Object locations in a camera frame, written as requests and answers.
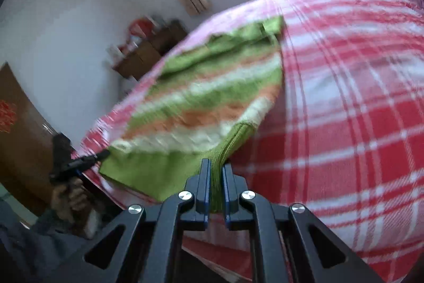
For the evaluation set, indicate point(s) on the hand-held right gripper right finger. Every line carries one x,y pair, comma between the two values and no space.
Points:
226,190

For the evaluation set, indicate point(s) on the bed with red plaid sheet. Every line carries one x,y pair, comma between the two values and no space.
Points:
347,104

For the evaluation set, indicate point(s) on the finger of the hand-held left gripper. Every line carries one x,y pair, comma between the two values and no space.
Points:
91,160

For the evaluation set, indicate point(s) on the green striped knit sweater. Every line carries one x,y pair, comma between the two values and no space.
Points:
205,97

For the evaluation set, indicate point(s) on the person's left forearm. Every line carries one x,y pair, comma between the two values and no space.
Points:
29,243

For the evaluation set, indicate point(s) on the brown wooden desk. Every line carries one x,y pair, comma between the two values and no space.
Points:
149,51

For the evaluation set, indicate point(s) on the red gift box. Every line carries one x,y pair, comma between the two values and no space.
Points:
140,27

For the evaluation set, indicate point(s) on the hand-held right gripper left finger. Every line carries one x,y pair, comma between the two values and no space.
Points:
207,185

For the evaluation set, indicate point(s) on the person's left hand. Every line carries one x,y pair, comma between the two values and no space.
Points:
73,203

